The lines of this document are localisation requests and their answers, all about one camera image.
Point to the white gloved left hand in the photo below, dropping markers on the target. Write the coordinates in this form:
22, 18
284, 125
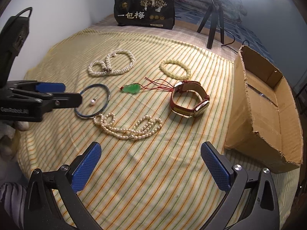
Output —
10, 137

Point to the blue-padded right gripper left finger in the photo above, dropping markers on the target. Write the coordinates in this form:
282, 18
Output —
83, 166

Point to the blue checked bedsheet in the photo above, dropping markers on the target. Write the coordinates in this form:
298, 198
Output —
233, 30

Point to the black tripod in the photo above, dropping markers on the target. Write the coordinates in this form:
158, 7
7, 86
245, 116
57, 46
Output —
215, 11

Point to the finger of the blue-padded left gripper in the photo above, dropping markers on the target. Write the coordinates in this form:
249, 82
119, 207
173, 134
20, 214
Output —
49, 87
62, 100

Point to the blue bangle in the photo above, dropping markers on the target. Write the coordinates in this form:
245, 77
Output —
102, 109

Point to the yellow striped cloth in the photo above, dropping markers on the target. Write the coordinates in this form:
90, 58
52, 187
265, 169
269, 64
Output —
159, 182

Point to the pearl stud earring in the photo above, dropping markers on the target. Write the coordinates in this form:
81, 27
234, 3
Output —
93, 101

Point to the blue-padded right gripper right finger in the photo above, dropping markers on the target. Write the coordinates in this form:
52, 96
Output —
218, 165

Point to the brown cardboard box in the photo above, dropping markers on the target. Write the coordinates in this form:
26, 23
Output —
264, 122

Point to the red leather strap watch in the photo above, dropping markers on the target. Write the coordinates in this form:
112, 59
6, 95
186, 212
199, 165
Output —
189, 98

